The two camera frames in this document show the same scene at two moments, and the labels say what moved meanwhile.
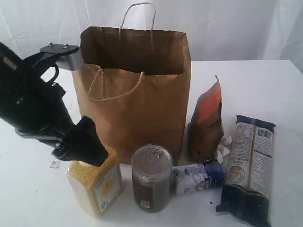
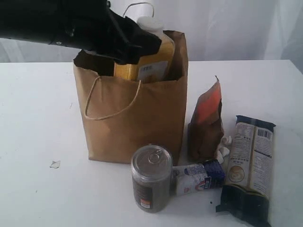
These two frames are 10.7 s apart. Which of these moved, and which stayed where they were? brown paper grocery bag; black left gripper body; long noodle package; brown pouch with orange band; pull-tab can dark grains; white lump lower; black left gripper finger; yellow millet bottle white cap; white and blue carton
Moved: black left gripper finger; yellow millet bottle white cap; black left gripper body
Stayed: white lump lower; white and blue carton; brown paper grocery bag; long noodle package; pull-tab can dark grains; brown pouch with orange band
